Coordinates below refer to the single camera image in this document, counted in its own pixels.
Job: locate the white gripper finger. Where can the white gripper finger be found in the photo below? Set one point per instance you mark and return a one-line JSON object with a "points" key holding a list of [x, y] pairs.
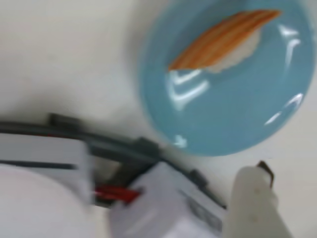
{"points": [[250, 205]]}

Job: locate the white round plate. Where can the white round plate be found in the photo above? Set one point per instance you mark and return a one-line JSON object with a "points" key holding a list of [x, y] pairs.
{"points": [[37, 203]]}

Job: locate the white toy train wagon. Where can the white toy train wagon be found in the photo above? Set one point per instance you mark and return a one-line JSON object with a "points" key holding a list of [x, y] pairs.
{"points": [[37, 151], [158, 198]]}

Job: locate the orange striped nigiri sushi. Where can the orange striped nigiri sushi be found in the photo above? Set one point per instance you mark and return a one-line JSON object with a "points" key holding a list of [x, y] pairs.
{"points": [[223, 42]]}

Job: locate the gray circular toy track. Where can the gray circular toy track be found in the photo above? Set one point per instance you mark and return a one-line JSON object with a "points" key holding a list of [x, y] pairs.
{"points": [[111, 146]]}

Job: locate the blue round dish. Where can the blue round dish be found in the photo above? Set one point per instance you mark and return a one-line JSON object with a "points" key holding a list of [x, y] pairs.
{"points": [[235, 111]]}

